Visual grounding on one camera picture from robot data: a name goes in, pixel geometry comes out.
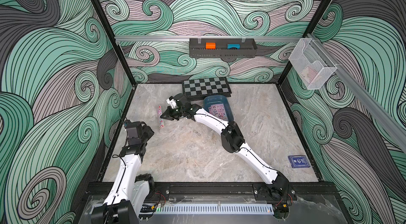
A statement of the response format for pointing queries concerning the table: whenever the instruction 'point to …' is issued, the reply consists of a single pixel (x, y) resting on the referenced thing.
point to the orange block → (210, 45)
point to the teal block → (237, 45)
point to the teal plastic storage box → (217, 99)
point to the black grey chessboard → (197, 89)
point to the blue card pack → (299, 161)
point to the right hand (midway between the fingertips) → (161, 116)
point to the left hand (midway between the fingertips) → (147, 126)
